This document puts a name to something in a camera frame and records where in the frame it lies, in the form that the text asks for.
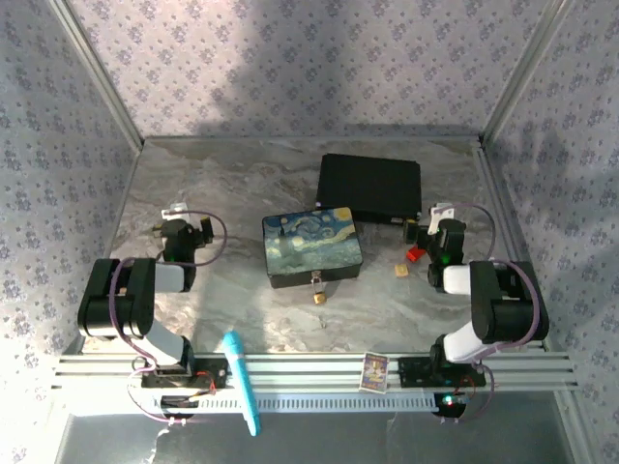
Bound aluminium frame rail with slots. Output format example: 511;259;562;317
51;351;580;393

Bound aluminium side rail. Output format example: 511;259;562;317
61;143;147;357
475;138;553;352

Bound aluminium frame post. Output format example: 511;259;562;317
46;0;146;147
480;0;577;146

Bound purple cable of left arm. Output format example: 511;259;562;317
108;211;228;427

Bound teal marker pen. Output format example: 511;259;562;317
221;331;262;438

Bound black base plate left arm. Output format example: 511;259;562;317
138;356;229;391

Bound small brass padlock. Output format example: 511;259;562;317
310;272;328;306

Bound black base plate right arm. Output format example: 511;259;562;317
398;356;487;389

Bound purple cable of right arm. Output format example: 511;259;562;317
442;203;541;426

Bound small picture card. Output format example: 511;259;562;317
358;352;391;395

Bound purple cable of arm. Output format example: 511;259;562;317
442;203;541;426
108;211;228;427

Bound white slotted cable duct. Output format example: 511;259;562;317
144;391;466;416

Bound circuit board with LEDs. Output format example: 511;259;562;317
433;391;469;418

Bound black flat case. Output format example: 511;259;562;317
315;153;424;226

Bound starry night painted box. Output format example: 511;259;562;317
261;206;364;290

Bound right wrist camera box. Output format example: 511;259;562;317
428;202;457;233

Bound aluminium thin table edge rail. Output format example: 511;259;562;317
141;134;485;145

